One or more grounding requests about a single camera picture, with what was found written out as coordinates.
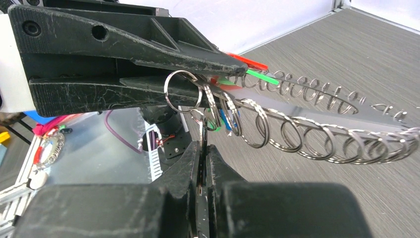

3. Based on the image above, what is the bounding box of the blue key tag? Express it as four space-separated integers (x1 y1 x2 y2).
219 109 237 134

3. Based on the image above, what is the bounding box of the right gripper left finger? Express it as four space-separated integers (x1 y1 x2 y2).
13 141 201 238

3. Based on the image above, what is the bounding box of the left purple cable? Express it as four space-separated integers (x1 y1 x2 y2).
104 110 145 155

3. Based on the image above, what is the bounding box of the green key tag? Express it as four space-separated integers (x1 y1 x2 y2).
246 69 279 85

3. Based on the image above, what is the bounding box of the numbered metal key ring disc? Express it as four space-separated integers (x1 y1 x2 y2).
164 70 420 165

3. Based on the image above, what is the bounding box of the blue plastic bin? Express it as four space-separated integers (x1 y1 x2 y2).
23 111 56 124

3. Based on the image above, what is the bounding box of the aluminium frame rail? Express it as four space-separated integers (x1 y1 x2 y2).
331 0 352 12

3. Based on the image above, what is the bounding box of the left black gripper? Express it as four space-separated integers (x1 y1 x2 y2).
0 0 248 117

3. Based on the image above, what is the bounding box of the red key tag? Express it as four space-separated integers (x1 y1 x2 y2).
226 53 268 71

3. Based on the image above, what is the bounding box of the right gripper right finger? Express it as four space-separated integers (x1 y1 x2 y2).
206 145 372 238

